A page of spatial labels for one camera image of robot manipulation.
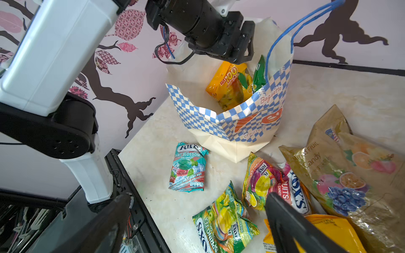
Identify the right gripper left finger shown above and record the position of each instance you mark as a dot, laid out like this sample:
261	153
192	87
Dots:
104	233

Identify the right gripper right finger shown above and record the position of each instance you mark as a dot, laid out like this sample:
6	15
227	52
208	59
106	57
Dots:
289	228

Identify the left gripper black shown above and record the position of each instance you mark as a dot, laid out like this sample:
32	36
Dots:
209	28

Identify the yellow candy bag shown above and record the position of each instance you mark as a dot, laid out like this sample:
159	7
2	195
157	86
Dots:
231	85

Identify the orange pink Fox's fruits bag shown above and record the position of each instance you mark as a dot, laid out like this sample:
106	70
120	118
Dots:
262	178

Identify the green snack packet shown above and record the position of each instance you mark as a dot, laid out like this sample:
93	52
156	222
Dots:
259	75

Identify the green Fox's candy bag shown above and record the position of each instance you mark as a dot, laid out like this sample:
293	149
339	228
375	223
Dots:
224	226

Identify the blue checkered paper bag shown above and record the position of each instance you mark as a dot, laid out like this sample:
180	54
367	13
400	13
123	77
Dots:
251	125

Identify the gold snack bag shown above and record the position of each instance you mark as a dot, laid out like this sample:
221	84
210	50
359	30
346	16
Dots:
354	178

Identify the teal red candy bag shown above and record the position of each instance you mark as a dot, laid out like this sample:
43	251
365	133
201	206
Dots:
189	167

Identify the yellow orange snack bag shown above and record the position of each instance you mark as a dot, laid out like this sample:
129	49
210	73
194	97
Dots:
339	230

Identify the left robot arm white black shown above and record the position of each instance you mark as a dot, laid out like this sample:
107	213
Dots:
37	108

